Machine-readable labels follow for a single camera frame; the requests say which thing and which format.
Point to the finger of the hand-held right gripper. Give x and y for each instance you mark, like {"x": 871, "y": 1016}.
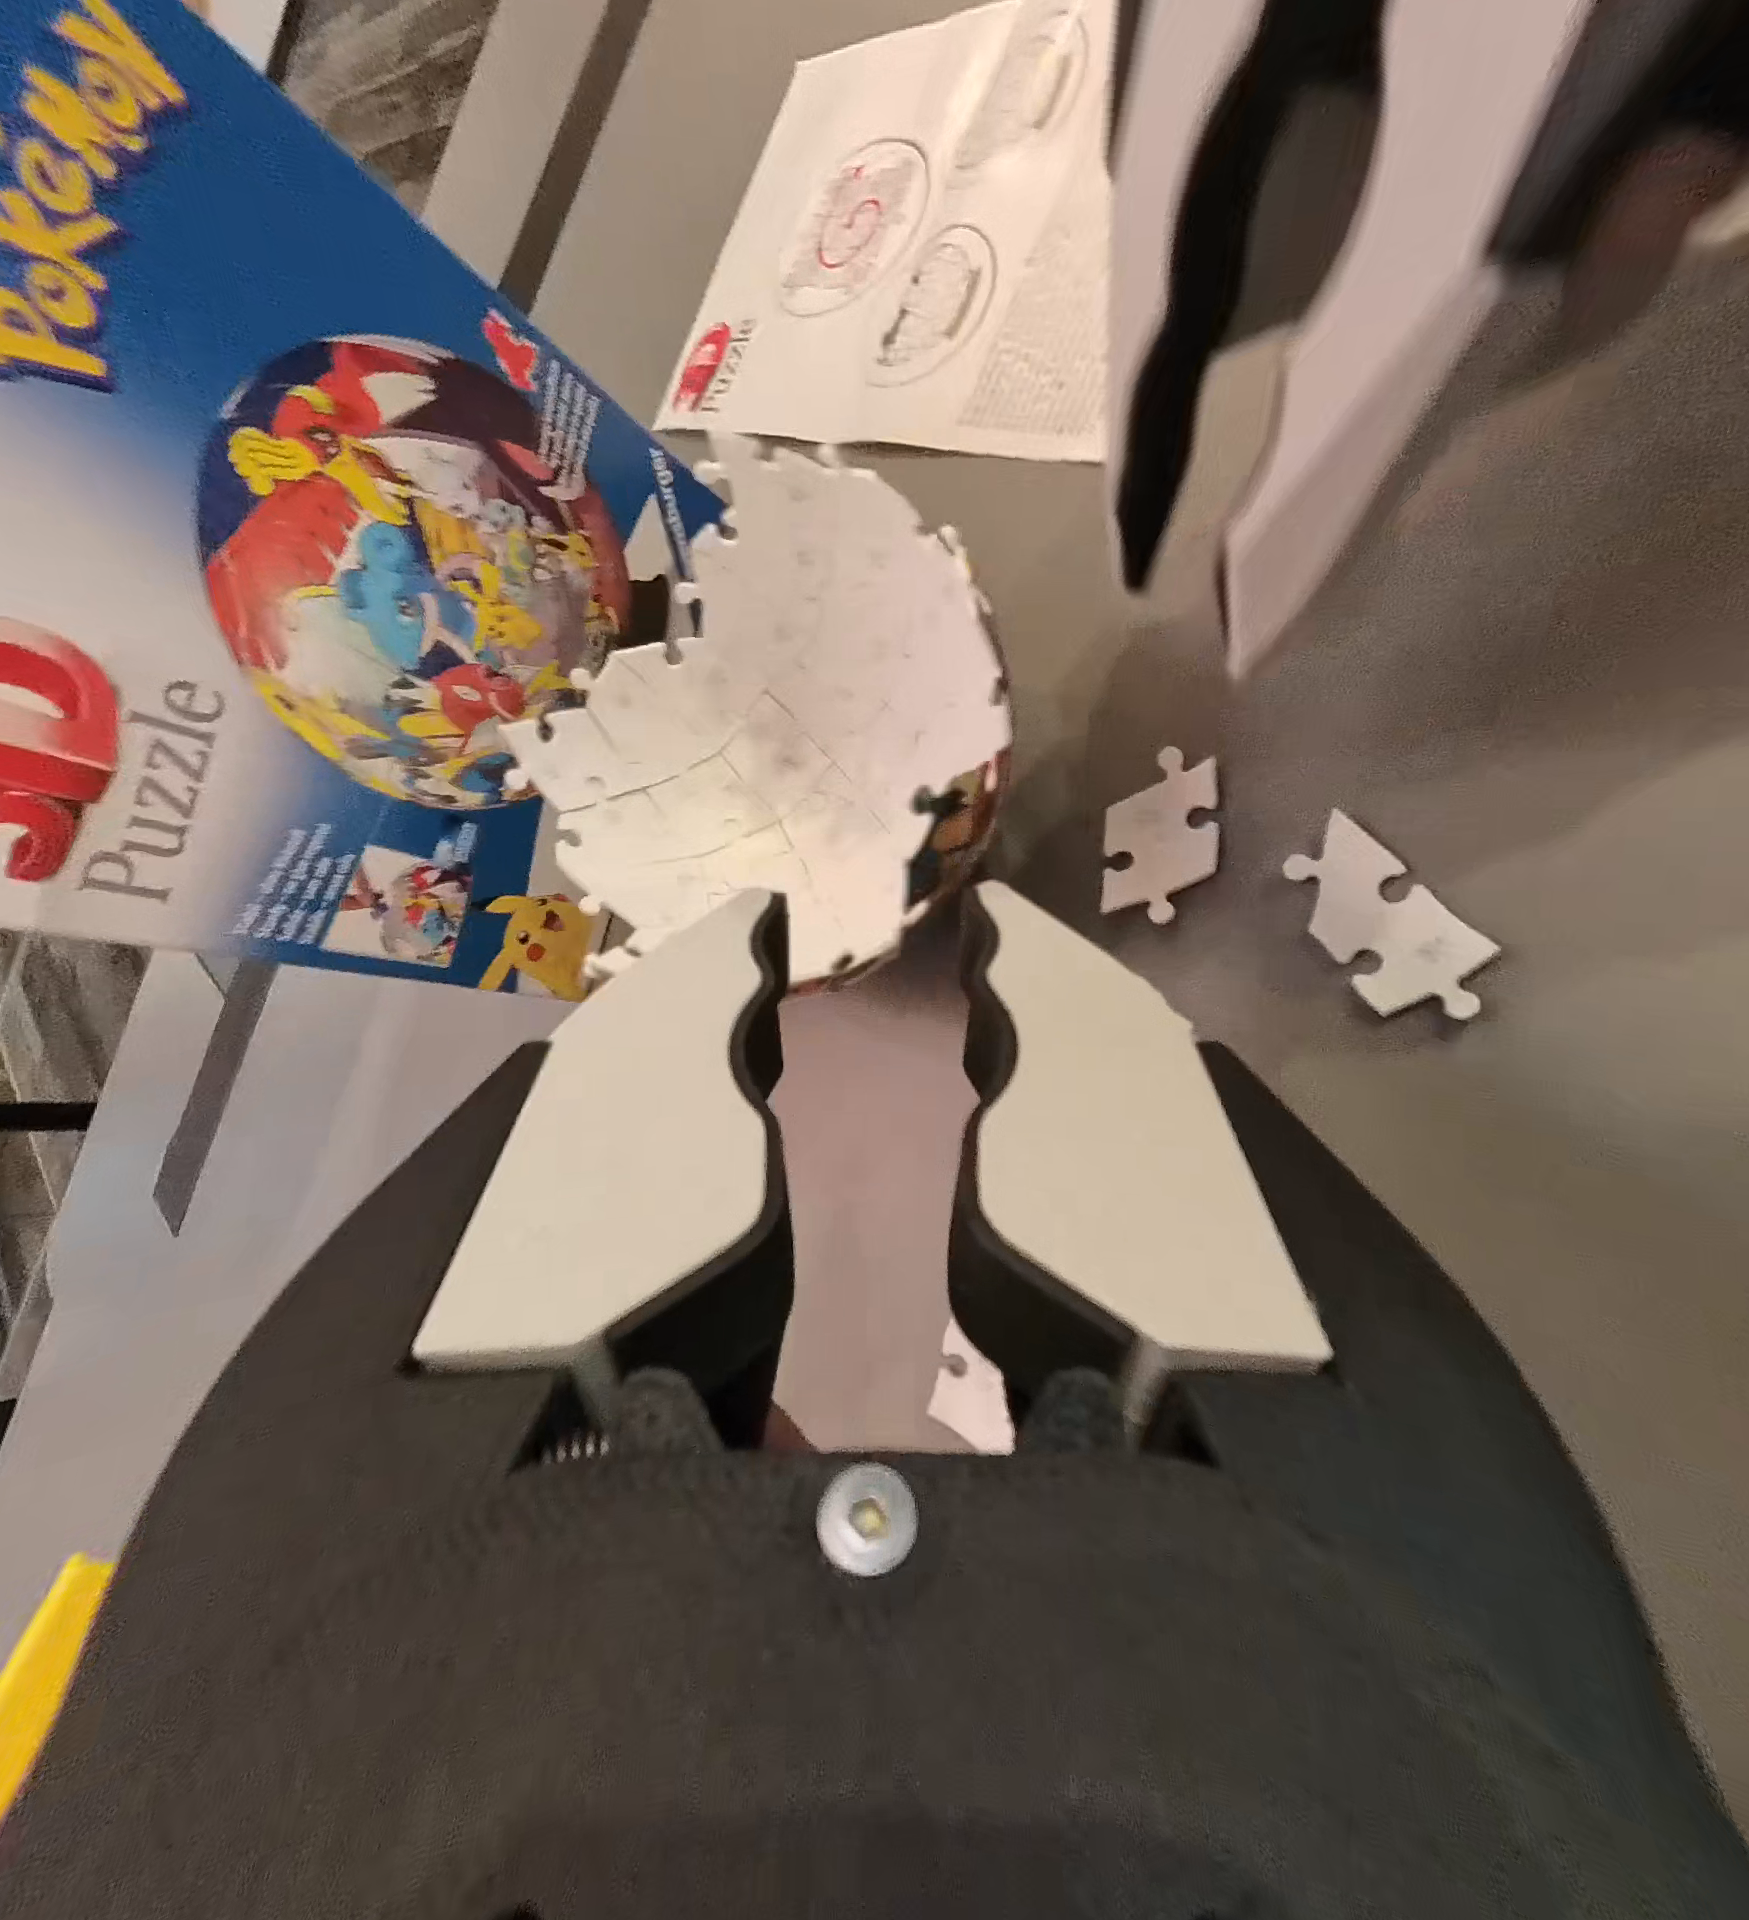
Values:
{"x": 1167, "y": 179}
{"x": 1383, "y": 331}

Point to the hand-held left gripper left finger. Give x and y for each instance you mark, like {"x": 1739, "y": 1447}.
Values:
{"x": 619, "y": 1185}

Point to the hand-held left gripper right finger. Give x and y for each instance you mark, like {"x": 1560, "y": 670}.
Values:
{"x": 1113, "y": 1185}

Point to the single white puzzle piece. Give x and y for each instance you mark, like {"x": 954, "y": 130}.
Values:
{"x": 1153, "y": 831}

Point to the partly built white puzzle ball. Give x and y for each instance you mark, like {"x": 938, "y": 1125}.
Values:
{"x": 770, "y": 688}

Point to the small white puzzle piece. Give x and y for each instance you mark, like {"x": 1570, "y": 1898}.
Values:
{"x": 977, "y": 1409}

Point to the joined pair white puzzle pieces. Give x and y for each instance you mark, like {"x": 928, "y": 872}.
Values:
{"x": 1392, "y": 924}

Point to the blue cartoon puzzle box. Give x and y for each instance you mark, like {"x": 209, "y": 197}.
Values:
{"x": 215, "y": 299}

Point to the white instruction sheet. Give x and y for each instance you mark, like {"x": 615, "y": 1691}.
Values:
{"x": 966, "y": 347}

